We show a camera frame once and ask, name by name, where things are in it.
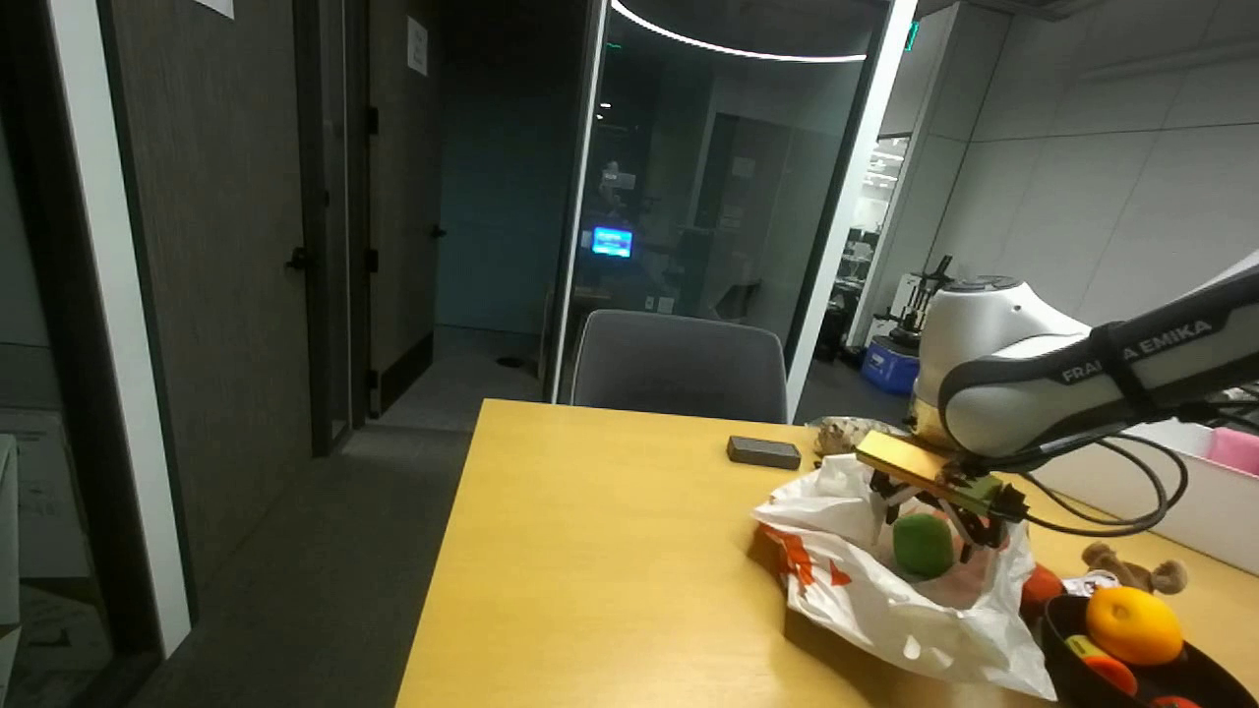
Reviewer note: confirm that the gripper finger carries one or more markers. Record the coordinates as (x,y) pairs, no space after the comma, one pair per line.
(896,501)

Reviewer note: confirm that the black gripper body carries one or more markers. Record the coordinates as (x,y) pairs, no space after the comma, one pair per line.
(981,505)

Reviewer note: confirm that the green plastic fruit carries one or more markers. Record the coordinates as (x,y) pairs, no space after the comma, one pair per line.
(925,544)

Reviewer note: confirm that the orange plastic fruit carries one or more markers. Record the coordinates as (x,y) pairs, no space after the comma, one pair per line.
(1135,628)

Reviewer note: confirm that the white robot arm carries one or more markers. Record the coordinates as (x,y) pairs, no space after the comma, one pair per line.
(1025,395)

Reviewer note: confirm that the black bowl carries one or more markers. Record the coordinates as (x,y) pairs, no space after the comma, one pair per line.
(1220,680)

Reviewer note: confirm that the white orange plastic bag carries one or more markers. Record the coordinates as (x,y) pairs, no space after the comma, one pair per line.
(851,615)

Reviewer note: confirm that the blue bin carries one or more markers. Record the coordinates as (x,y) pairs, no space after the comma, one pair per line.
(891,372)

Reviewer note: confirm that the small black phone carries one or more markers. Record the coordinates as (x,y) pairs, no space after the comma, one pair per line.
(764,452)

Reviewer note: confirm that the brown plush toy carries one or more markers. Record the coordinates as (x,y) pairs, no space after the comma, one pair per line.
(1153,572)

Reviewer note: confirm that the grey office chair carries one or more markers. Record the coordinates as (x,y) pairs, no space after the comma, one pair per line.
(676,368)

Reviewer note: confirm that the pink small box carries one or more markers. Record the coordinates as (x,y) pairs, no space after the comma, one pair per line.
(1236,450)

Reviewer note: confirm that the white pillar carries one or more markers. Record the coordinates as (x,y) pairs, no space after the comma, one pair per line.
(847,211)

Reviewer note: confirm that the blue lit screen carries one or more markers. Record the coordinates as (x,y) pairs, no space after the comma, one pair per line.
(610,242)

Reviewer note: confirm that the curved ceiling light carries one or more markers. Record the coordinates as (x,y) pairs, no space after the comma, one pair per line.
(735,50)

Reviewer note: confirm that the dark door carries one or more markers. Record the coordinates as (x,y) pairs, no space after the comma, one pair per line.
(327,199)

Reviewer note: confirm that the white glass frame strip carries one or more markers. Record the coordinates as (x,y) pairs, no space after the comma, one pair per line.
(576,211)

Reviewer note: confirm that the paper wall sign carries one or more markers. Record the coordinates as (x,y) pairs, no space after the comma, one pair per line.
(417,44)

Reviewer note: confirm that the white leaning frame post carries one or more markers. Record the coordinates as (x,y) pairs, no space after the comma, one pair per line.
(120,329)

